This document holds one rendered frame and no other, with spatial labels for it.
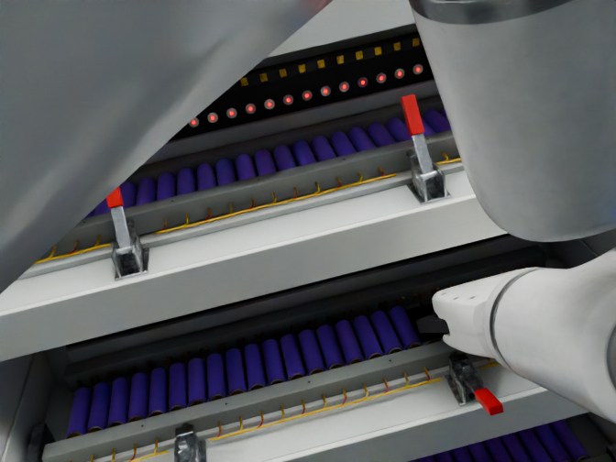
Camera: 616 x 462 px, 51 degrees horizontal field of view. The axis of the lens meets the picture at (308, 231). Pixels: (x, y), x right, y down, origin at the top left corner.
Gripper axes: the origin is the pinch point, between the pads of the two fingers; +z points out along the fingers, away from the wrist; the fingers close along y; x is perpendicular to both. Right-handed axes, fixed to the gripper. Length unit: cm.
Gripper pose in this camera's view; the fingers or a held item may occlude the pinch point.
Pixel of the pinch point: (467, 303)
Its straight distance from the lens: 67.4
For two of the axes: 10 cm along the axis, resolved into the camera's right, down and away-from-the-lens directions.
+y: -9.7, 2.5, -0.8
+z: -0.8, 0.2, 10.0
